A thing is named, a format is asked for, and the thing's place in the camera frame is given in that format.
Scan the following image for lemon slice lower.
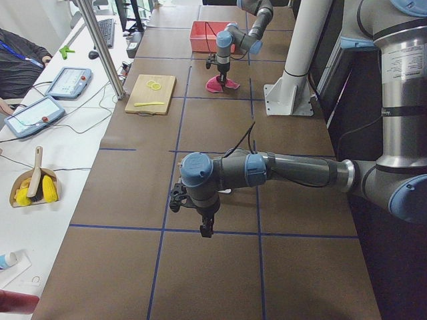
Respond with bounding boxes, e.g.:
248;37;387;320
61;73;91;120
151;83;161;91

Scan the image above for black keyboard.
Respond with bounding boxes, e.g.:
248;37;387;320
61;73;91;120
97;18;115;48

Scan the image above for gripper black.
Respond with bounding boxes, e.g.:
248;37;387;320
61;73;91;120
216;55;230;87
191;196;220;238

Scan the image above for pink plastic bin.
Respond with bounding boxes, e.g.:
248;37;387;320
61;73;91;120
189;21;230;53

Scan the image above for bamboo cutting board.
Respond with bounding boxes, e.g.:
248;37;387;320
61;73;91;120
125;74;176;115

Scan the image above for teach pendant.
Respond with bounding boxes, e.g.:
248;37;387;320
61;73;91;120
45;67;92;100
4;96;65;138

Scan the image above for teach pendant far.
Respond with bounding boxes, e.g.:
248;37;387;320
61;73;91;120
45;67;92;100

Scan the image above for red object at corner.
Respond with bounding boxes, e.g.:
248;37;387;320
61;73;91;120
1;290;39;315

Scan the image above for yellow plastic knife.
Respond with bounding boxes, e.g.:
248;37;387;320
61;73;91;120
133;101;165;107

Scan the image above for black computer mouse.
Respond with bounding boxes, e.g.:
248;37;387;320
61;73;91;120
88;50;99;59

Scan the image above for wooden hand brush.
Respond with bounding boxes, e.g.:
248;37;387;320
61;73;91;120
27;146;43;202

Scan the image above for seated person dark jacket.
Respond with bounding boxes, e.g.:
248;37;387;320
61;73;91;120
1;29;53;99

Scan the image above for wooden dustpan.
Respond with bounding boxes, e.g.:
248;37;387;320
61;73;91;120
9;168;61;207

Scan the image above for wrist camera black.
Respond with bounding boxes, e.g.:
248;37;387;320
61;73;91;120
205;55;217;69
169;183;192;213

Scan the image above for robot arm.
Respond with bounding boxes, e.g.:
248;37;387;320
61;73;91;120
214;0;274;87
169;1;426;237

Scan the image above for green plastic clamp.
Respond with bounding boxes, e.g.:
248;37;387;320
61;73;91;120
59;45;75;60

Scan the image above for aluminium camera post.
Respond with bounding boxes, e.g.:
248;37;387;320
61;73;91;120
76;0;125;101

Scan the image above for teach pendant near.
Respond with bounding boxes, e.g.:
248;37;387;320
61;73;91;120
4;96;65;138

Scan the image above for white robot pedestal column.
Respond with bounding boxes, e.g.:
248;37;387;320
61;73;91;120
264;0;332;116

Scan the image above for white paper roll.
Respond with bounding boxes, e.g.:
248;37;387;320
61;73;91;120
0;252;18;270

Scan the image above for magenta cleaning cloth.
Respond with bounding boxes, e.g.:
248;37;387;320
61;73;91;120
205;76;240;93

